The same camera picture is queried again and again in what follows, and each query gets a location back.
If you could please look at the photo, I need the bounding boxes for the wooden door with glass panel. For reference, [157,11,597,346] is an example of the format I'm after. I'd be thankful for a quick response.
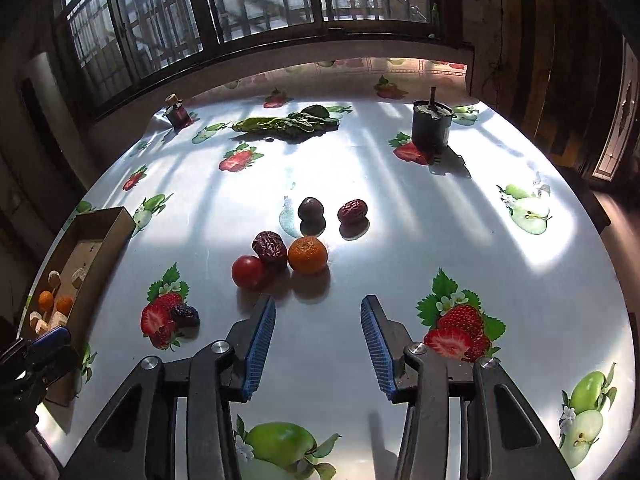
[592,35,640,183]

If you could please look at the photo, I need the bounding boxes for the dark purple plum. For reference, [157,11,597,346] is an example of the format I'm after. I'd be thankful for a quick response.
[297,197,326,223]

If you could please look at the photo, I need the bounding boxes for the large wrinkled red date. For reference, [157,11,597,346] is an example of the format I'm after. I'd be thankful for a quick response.
[251,230,289,273]

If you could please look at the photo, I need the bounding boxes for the small red date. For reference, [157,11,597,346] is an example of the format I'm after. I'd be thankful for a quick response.
[336,199,370,225]

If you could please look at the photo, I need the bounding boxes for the dark red date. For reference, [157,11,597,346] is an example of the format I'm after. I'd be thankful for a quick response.
[171,304,201,329]

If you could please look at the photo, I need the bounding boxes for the red tomato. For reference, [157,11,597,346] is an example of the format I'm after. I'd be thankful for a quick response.
[231,255,268,291]

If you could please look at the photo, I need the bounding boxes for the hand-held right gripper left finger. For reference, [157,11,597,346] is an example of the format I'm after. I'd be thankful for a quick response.
[60,294,277,480]

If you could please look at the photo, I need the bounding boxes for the brown cardboard box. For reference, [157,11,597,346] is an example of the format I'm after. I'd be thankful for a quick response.
[17,206,137,407]

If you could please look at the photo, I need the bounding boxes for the barred window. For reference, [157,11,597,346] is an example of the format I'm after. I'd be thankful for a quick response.
[55,0,446,116]

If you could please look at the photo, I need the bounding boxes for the green leafy vegetable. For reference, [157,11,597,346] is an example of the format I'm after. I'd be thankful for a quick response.
[230,104,342,140]

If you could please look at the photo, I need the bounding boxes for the hanging dark cord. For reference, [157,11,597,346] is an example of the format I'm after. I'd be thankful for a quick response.
[487,0,506,96]

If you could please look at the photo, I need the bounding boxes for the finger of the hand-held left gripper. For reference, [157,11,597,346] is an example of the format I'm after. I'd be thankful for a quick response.
[22,345,82,396]
[27,326,72,358]

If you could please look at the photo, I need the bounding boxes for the fruit print tablecloth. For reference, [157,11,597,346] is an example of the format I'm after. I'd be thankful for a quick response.
[15,57,636,480]

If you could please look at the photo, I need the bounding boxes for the black device right back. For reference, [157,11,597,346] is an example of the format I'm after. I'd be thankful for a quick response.
[411,86,453,150]

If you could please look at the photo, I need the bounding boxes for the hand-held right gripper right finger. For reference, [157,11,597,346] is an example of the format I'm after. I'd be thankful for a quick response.
[360,294,576,480]

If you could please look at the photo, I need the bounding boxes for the small red bottle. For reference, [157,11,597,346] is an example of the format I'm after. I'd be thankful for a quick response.
[165,93,193,128]

